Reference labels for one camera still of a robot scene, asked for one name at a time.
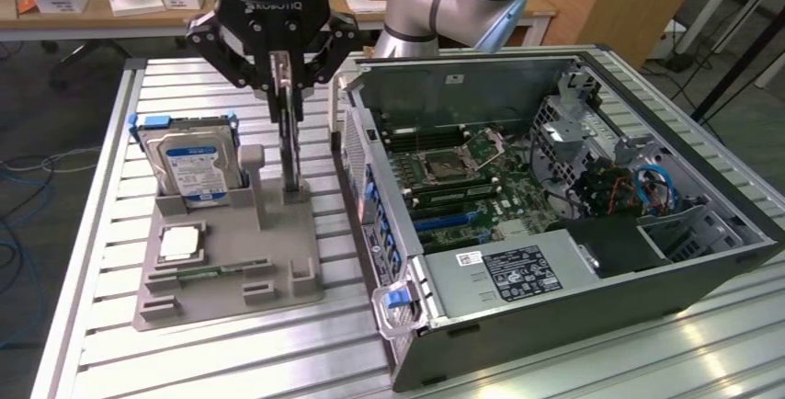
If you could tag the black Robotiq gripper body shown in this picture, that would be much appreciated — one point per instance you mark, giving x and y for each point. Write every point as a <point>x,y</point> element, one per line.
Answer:
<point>270,8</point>

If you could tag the green Nvidia graphics card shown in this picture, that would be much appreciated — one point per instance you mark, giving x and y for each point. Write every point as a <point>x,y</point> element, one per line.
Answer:
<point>289,151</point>

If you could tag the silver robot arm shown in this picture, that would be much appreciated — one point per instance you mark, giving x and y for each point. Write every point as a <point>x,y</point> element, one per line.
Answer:
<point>417,3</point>

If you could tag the white round holder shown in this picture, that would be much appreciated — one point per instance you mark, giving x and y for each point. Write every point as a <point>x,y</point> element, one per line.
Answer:
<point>137,1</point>

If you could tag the RAM slot with white clips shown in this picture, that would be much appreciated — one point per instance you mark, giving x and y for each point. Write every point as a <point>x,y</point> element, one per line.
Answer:
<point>449,190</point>
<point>424,138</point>
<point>457,199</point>
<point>420,128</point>

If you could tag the office chair base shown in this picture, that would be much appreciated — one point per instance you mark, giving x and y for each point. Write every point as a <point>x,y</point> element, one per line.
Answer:
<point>86,56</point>

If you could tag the wooden desk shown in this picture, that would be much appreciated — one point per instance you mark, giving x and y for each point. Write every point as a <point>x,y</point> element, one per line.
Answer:
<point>93,19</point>

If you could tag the black RAM slot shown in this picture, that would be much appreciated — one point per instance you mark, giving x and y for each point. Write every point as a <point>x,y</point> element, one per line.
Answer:
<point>425,143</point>
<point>446,185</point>
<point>454,194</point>
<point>422,133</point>

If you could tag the hard disk with blue rails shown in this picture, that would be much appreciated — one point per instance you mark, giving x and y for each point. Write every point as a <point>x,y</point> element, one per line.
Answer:
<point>197,164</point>

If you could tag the metal socket cover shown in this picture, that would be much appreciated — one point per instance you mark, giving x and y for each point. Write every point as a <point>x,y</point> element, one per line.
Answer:
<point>476,141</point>

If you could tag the CPU socket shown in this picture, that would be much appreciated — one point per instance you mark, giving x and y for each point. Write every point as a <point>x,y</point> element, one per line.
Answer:
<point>442,167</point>

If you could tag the long black expansion slot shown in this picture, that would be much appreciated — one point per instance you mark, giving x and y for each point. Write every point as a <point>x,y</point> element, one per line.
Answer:
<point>446,212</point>

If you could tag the grey parts rack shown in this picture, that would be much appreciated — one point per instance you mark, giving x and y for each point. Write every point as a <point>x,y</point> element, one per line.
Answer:
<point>246,242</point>

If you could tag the CPU chip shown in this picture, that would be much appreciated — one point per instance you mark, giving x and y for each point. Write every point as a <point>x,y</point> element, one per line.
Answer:
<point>181,242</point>

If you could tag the blue expansion slot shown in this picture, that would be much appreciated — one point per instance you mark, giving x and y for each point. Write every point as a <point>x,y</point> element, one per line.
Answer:
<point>445,223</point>

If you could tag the metal disk bay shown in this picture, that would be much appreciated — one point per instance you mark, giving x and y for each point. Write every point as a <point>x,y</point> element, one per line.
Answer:
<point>571,128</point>

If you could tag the green motherboard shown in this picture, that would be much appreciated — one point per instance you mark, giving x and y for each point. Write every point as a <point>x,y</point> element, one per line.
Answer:
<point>521,206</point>

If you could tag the green RAM stick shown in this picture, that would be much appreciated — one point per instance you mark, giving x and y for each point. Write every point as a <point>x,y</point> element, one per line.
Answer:
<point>209,273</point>

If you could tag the wooden cabinet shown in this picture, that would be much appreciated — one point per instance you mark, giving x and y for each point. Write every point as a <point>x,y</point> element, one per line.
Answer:
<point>625,8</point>

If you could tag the silver chipset heatsink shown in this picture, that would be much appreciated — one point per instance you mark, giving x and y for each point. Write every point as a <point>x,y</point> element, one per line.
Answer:
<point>507,231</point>

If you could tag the blue case latch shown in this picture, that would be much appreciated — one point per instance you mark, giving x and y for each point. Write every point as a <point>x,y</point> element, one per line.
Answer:
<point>396,300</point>

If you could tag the grey power supply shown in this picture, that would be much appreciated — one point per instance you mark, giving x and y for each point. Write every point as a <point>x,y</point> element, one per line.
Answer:
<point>521,270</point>

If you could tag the black stand pole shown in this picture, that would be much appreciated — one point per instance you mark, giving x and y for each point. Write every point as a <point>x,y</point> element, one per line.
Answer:
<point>736,49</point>

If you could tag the black open PC case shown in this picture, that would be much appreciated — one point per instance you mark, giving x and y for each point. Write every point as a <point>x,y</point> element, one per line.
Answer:
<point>552,334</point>

